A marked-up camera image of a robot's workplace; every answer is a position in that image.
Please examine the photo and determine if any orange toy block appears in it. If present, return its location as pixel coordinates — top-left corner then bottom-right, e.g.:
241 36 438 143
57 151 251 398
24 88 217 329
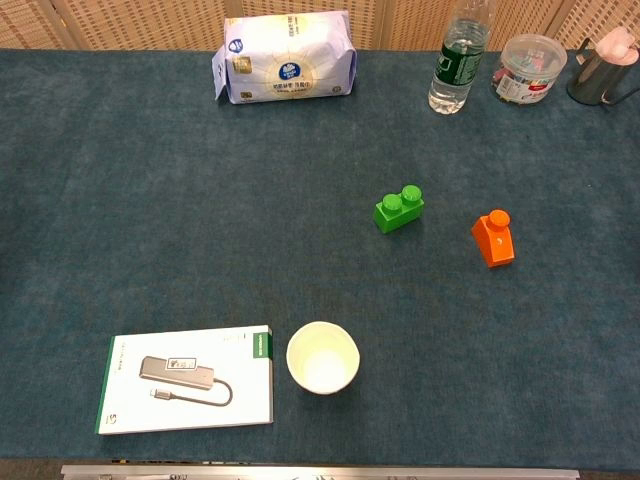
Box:
470 209 516 269

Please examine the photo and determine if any green toy block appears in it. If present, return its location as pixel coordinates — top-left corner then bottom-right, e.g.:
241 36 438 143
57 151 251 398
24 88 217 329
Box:
372 184 426 235

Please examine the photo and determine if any clear plastic bottle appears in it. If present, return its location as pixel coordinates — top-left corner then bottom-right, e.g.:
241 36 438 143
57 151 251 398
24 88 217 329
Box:
427 0 493 115

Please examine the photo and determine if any white paper cup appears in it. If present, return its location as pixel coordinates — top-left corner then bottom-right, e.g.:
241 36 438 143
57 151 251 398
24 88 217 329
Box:
285 320 362 396

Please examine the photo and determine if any teal table cloth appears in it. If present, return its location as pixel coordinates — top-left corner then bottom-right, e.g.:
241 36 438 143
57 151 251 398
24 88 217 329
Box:
0 48 640 464

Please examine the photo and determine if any white tissue paper pack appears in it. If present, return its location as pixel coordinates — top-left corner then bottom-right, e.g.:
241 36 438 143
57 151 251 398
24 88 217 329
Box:
211 13 359 105

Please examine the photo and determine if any white USB hub box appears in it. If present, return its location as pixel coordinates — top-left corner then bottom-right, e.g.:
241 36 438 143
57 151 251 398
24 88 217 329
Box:
94 324 275 436

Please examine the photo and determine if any clear jar of binder clips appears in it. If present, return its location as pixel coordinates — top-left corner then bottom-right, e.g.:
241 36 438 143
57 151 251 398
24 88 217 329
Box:
490 33 569 106

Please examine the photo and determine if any woven folding screen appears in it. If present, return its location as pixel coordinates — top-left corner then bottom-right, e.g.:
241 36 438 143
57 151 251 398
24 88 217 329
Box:
0 0 640 52

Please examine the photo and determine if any grey thermos with pink lid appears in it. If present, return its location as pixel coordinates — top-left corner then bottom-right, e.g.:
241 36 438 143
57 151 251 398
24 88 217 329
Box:
566 26 640 107

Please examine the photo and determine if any aluminium frame rail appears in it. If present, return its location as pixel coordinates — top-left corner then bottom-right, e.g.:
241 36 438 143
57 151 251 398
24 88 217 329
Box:
60 463 581 480

